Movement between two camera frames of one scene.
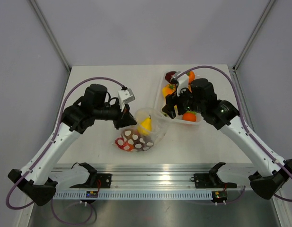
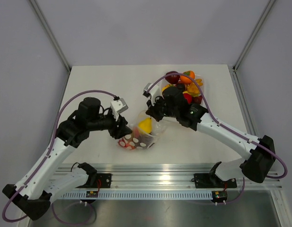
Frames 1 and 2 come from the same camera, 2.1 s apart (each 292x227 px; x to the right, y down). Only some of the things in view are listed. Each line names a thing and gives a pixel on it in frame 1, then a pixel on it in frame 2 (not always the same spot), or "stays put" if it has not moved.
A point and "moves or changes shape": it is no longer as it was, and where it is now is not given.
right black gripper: x=172 y=101 → x=152 y=110
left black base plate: x=96 y=180 stays put
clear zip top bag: x=152 y=126 moves or changes shape
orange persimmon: x=191 y=76 stays put
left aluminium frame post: x=50 y=33 stays put
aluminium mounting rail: x=151 y=175 stays put
